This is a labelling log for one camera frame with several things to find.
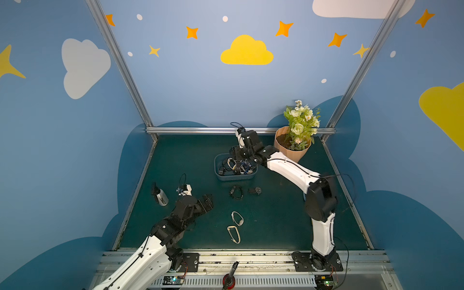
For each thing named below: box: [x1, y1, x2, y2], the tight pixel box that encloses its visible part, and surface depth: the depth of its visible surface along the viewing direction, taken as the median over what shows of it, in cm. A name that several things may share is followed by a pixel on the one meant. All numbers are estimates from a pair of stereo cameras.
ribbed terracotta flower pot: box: [273, 126, 312, 164], surface depth 98 cm
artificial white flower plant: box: [283, 99, 321, 152], surface depth 93 cm
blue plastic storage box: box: [213, 152, 259, 182], surface depth 103 cm
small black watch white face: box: [218, 166, 228, 176], surface depth 101 cm
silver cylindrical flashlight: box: [152, 186, 170, 207], surface depth 86 cm
